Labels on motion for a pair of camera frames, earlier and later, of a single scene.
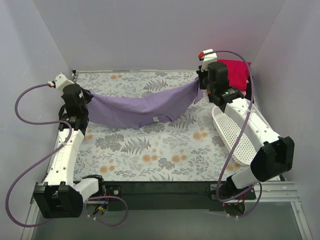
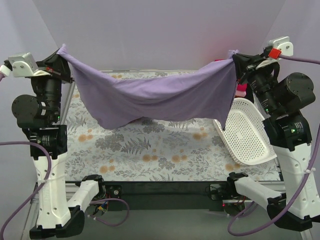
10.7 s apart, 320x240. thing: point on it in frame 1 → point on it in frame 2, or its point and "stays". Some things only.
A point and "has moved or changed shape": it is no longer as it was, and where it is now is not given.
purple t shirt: [133, 114] has moved or changed shape
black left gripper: [86, 96] → [58, 69]
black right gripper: [200, 79] → [244, 66]
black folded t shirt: [248, 89] stays
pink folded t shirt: [244, 92] stays
